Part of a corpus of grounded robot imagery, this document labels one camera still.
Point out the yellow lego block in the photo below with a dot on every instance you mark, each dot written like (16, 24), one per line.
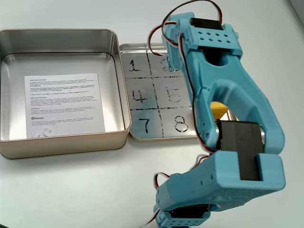
(219, 110)

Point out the metal tin lid with numbers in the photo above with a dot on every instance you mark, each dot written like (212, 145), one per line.
(142, 95)

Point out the white printed paper sheet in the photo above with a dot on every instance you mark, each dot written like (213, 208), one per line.
(64, 104)

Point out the gold metal tin box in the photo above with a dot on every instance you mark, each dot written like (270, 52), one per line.
(59, 147)

